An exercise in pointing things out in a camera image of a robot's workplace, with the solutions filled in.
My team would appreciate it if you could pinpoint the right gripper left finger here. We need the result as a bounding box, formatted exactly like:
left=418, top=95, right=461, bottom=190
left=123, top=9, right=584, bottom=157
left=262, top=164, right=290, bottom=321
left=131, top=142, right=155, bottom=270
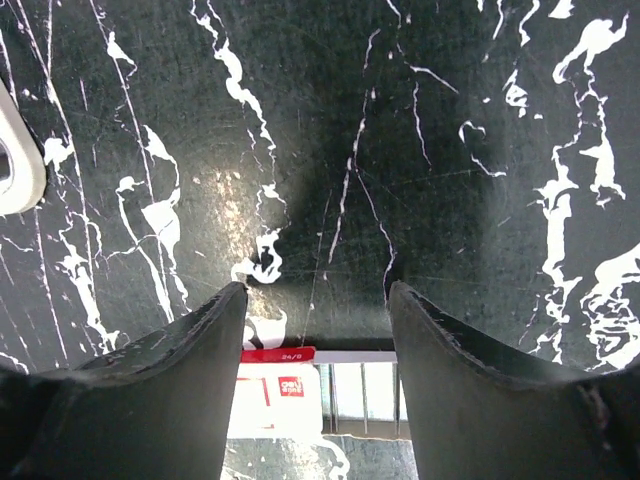
left=1, top=282, right=248, bottom=479

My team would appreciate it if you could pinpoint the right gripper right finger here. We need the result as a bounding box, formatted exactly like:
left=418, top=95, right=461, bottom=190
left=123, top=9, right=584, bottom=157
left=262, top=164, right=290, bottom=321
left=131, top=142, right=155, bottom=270
left=388, top=281, right=639, bottom=479

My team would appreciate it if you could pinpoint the white red staple box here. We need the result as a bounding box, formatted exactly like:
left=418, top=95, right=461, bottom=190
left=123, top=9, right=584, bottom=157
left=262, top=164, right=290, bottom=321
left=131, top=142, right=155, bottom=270
left=228, top=346, right=411, bottom=441

